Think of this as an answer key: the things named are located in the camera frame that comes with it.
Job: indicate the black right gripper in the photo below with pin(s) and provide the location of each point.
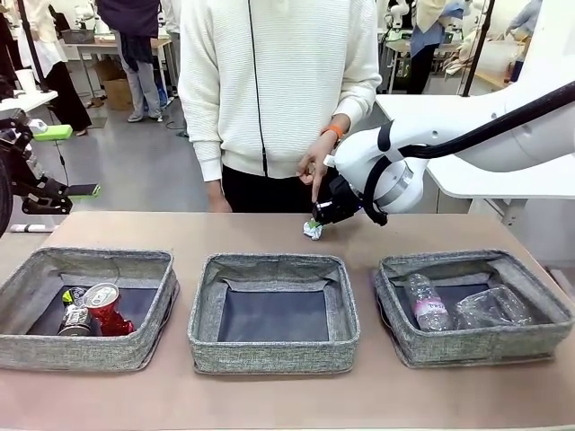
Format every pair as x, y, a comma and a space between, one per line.
339, 202

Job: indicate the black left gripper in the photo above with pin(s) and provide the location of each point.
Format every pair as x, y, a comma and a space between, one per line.
20, 166

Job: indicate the white paper ball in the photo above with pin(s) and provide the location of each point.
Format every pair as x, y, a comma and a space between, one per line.
314, 233

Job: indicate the plastic bottle with pink label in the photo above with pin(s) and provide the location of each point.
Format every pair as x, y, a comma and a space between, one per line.
429, 307

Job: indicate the crushed black drink can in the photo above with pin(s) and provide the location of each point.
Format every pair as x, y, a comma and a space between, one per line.
74, 316

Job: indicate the crushed red drink can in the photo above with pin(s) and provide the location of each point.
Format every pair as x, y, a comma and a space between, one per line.
108, 314

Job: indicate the clear plastic cup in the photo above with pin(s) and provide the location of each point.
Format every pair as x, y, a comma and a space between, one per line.
489, 310

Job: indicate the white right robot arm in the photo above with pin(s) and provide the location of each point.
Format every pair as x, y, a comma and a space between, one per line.
359, 157

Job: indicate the person's right forearm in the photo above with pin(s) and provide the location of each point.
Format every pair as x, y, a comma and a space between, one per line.
213, 188

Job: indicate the person's left forearm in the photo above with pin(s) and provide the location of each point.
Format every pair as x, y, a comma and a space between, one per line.
341, 120

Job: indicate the person's left hand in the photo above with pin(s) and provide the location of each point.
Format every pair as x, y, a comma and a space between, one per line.
316, 157

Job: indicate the person's right hand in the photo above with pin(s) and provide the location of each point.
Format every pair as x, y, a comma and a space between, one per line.
219, 204

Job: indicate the black trousers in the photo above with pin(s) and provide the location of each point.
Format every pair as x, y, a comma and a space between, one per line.
269, 193

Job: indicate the bystander in cream jacket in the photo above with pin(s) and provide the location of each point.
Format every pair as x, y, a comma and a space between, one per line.
67, 103

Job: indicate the white paper cup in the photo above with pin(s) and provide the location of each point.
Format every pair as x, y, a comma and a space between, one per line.
24, 81

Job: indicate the orange wrist watch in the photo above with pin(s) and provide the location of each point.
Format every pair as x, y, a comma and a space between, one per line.
334, 132

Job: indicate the brown cardboard box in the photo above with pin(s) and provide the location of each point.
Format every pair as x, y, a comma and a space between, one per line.
117, 94

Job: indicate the black stand pole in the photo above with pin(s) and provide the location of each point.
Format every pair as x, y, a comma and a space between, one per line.
476, 54
32, 45

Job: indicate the wooden top work table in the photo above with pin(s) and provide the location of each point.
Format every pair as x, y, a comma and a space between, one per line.
90, 47

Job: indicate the white knit zip sweater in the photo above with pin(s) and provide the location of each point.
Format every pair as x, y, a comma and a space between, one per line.
292, 90

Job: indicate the grey fabric basket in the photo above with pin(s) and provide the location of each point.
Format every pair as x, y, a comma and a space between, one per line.
471, 345
269, 354
67, 350

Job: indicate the bystander in dark blue top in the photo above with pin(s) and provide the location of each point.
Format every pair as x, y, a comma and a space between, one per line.
135, 18

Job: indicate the large white desk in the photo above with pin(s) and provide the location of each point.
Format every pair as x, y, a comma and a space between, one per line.
494, 184

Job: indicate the bystander in blue shirt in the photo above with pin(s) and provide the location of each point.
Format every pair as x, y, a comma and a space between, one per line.
422, 40

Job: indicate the bystander in light blue jacket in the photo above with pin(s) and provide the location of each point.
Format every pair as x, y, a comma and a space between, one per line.
525, 15

